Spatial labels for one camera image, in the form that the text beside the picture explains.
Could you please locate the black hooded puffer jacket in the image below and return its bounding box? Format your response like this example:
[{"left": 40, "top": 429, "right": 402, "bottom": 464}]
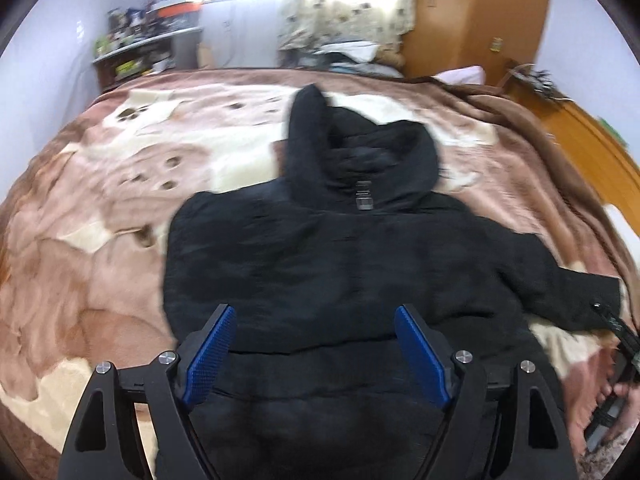
[{"left": 163, "top": 86, "right": 620, "bottom": 479}]

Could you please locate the person's right hand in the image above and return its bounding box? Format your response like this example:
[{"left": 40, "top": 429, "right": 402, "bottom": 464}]
[{"left": 597, "top": 382, "right": 639, "bottom": 440}]

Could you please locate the brown and cream plush blanket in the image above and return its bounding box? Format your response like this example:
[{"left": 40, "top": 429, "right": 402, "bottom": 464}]
[{"left": 1, "top": 70, "right": 639, "bottom": 479}]

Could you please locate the wooden headboard with clutter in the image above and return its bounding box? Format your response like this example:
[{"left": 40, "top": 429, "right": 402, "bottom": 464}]
[{"left": 500, "top": 61, "right": 639, "bottom": 231}]

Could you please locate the pink pillow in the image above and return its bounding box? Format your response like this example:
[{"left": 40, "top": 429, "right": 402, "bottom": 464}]
[{"left": 433, "top": 65, "right": 486, "bottom": 84}]

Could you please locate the cluttered wooden shelf desk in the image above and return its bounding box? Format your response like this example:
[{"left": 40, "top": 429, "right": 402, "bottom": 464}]
[{"left": 92, "top": 27, "right": 203, "bottom": 93}]

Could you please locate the pile of papers and bags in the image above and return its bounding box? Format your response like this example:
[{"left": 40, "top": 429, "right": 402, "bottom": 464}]
[{"left": 295, "top": 40, "right": 404, "bottom": 79}]

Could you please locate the orange-brown wooden wardrobe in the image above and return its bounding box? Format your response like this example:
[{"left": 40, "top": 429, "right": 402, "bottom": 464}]
[{"left": 401, "top": 0, "right": 549, "bottom": 84}]

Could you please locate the orange lidded clear storage box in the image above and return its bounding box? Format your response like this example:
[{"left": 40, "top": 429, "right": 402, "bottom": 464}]
[{"left": 150, "top": 1, "right": 202, "bottom": 30}]

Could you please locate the cream patterned window curtain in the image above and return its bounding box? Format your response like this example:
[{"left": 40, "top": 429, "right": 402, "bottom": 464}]
[{"left": 278, "top": 0, "right": 416, "bottom": 51}]

